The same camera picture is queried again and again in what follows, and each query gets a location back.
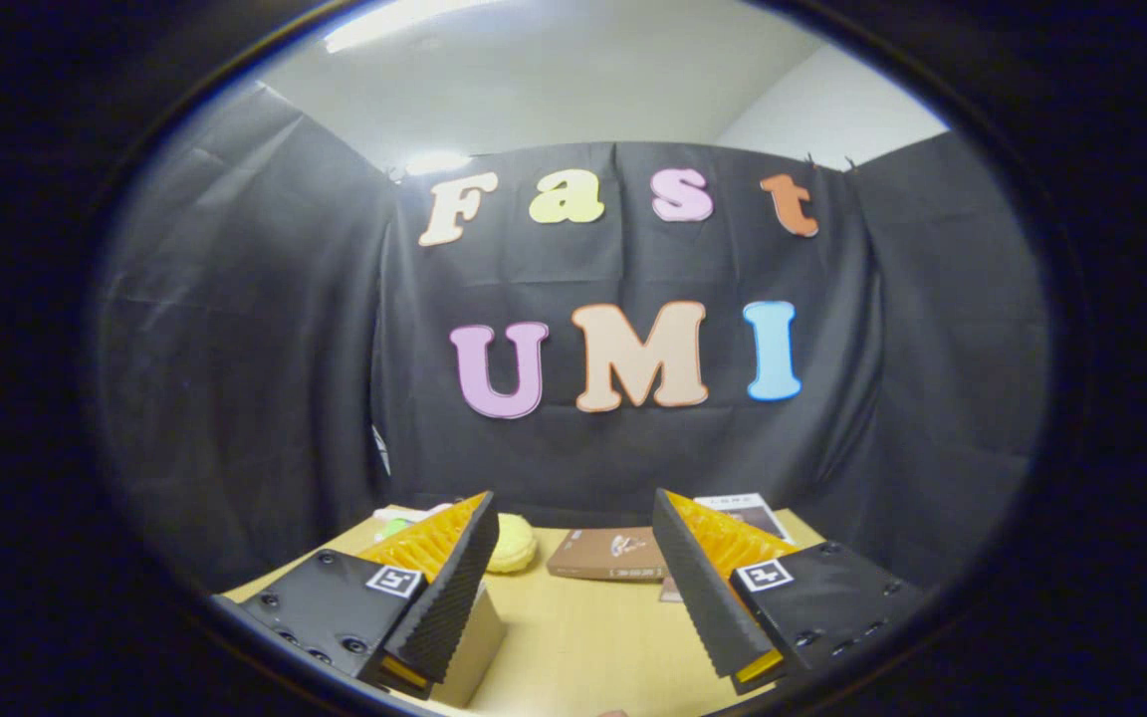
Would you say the white book with portrait cover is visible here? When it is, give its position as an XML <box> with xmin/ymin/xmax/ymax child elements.
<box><xmin>693</xmin><ymin>492</ymin><xmax>796</xmax><ymax>547</ymax></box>

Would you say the beige fabric storage box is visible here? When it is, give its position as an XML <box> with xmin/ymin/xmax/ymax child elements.
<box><xmin>429</xmin><ymin>583</ymin><xmax>508</xmax><ymax>710</ymax></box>

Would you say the yellow round plush toy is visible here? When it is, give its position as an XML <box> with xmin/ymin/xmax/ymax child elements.
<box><xmin>486</xmin><ymin>513</ymin><xmax>540</xmax><ymax>575</ymax></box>

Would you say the pink and green plush toy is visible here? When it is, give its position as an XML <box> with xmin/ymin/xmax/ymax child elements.
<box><xmin>372</xmin><ymin>504</ymin><xmax>460</xmax><ymax>544</ymax></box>

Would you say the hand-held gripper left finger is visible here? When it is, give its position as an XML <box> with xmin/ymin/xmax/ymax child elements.
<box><xmin>235</xmin><ymin>489</ymin><xmax>500</xmax><ymax>700</ymax></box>

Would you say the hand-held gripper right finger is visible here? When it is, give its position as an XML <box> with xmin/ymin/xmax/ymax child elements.
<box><xmin>651</xmin><ymin>488</ymin><xmax>923</xmax><ymax>696</ymax></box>

